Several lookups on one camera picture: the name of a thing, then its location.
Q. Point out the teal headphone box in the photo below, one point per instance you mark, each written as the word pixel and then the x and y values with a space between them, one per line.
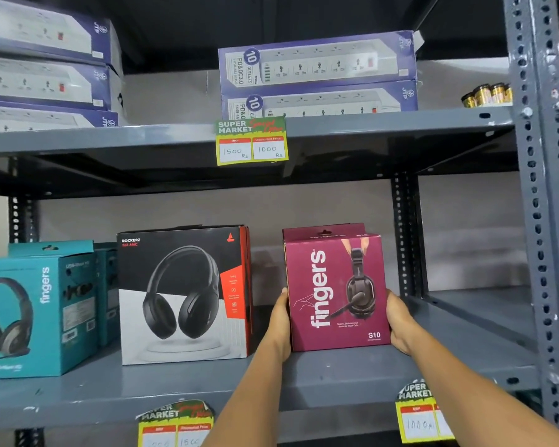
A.
pixel 32 339
pixel 108 297

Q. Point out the gold black battery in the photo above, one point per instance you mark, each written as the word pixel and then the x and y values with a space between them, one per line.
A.
pixel 482 95
pixel 509 93
pixel 498 93
pixel 469 101

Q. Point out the person's right hand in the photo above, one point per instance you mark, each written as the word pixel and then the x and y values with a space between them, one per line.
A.
pixel 402 325

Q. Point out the grey metal shelf rack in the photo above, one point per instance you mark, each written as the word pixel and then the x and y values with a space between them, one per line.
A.
pixel 354 374

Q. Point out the maroon headphone box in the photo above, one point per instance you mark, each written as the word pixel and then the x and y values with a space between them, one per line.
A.
pixel 326 321

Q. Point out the black headphone box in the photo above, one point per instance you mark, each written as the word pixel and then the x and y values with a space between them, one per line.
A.
pixel 181 330

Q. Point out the person's right forearm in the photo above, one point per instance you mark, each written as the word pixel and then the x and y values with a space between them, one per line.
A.
pixel 475 395

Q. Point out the blue power strip box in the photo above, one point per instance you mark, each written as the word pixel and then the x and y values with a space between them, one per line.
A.
pixel 37 81
pixel 42 27
pixel 42 117
pixel 316 60
pixel 321 103

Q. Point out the person's right thumb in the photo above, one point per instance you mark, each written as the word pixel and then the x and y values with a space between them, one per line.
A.
pixel 393 307

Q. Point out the person's left forearm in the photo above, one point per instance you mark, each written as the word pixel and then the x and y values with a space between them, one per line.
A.
pixel 246 400

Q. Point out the person's left hand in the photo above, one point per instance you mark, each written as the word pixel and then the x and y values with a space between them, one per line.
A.
pixel 279 330

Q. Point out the yellow green price tag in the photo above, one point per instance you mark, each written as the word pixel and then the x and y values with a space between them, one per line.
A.
pixel 177 428
pixel 251 143
pixel 419 416

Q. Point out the person's left thumb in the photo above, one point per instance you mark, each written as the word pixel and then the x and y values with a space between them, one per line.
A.
pixel 284 304

